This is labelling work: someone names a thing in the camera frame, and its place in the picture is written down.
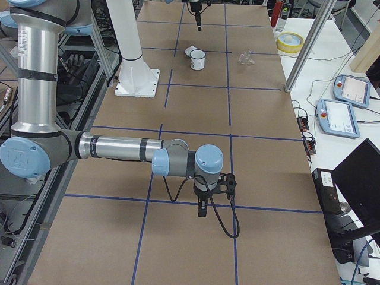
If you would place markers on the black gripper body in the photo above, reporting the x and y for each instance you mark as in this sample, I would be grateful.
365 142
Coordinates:
196 9
202 196

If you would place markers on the white ceramic lid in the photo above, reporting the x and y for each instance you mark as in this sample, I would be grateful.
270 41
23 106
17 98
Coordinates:
189 50

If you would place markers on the clear glass funnel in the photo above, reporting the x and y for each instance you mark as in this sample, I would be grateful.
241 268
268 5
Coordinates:
245 58

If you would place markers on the white enamel mug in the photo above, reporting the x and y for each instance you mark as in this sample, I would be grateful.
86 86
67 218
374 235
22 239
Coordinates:
197 57

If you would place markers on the red cylinder bottle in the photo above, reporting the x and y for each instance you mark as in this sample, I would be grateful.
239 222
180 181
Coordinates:
276 12

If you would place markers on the clear bottle black cap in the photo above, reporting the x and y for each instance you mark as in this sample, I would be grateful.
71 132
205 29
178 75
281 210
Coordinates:
283 17

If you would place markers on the yellow rimmed bowl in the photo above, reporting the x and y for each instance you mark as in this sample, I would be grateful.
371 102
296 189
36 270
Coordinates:
289 42

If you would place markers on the near orange connector block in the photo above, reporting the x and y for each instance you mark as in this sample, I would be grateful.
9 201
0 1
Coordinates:
309 143

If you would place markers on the orange connector block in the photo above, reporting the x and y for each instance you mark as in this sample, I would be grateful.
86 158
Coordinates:
309 143
302 120

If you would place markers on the black device with label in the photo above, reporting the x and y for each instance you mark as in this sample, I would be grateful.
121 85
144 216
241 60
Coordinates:
326 191

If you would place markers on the far orange connector block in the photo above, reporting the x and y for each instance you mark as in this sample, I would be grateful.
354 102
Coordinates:
302 120

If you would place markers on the black monitor on stand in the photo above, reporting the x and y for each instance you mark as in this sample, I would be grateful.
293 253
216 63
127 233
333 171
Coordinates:
357 178

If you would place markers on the near teach pendant tablet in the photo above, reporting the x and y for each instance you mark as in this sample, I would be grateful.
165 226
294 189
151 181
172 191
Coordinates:
337 118

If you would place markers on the teach pendant tablet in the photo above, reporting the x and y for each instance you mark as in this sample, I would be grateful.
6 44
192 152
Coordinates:
352 89
337 118

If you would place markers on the wooden board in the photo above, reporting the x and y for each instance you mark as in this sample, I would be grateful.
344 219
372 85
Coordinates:
368 54

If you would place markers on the far teach pendant tablet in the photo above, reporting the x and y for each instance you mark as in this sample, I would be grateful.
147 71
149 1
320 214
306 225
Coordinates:
352 89

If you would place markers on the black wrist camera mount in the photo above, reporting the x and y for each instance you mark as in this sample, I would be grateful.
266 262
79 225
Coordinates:
226 184

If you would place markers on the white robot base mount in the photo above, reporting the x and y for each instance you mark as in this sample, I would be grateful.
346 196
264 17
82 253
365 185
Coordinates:
135 77

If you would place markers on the aluminium side frame rack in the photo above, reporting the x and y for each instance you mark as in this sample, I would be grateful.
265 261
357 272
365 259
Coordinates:
29 208

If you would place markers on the aluminium frame post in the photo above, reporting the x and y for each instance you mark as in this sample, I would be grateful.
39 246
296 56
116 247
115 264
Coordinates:
316 28

